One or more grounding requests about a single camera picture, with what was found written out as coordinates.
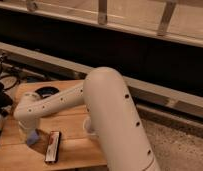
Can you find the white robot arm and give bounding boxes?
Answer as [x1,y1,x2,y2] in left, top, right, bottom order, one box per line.
[14,67,161,171]

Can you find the black bowl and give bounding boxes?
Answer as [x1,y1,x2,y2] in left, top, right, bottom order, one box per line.
[36,86,59,99]

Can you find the black cable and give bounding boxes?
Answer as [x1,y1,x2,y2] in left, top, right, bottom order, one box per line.
[0,73,20,92]

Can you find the metal window frame rail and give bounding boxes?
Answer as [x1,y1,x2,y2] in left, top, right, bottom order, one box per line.
[0,0,203,47]

